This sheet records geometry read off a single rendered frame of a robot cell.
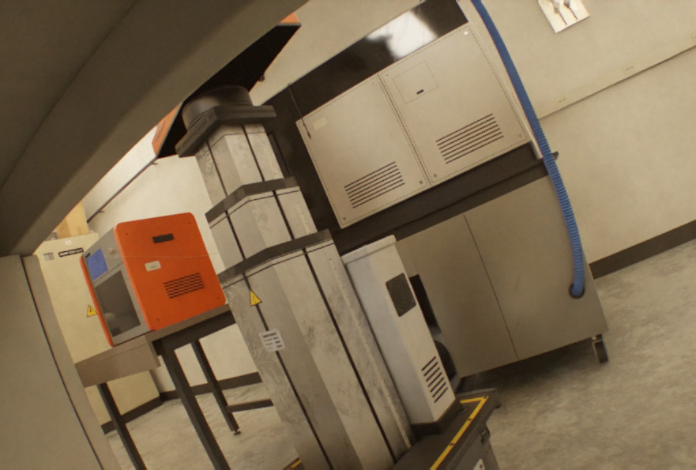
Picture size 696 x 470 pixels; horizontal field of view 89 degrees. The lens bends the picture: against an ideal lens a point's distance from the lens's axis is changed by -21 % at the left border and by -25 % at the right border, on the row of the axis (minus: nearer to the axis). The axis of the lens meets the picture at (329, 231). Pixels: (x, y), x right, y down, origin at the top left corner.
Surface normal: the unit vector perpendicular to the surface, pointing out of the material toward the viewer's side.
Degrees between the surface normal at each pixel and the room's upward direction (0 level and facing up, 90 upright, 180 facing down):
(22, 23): 180
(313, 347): 90
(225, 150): 90
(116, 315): 90
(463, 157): 90
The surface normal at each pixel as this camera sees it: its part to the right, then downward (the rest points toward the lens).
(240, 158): 0.68, -0.34
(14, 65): 0.39, 0.92
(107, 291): -0.48, 0.14
